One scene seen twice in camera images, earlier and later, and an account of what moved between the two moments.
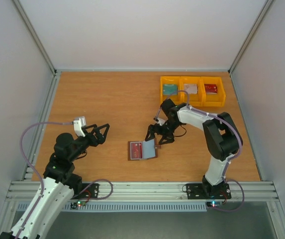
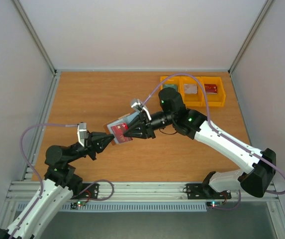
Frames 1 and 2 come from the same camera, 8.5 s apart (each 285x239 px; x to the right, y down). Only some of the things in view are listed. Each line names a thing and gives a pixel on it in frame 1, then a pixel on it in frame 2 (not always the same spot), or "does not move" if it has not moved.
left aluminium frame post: (35, 35) does not move
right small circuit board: (214, 203) does not move
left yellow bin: (177, 99) does not move
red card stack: (211, 88) does not move
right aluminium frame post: (268, 4) does not move
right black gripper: (162, 131) to (148, 125)
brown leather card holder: (140, 150) to (127, 119)
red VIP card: (136, 151) to (119, 130)
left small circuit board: (79, 203) does not move
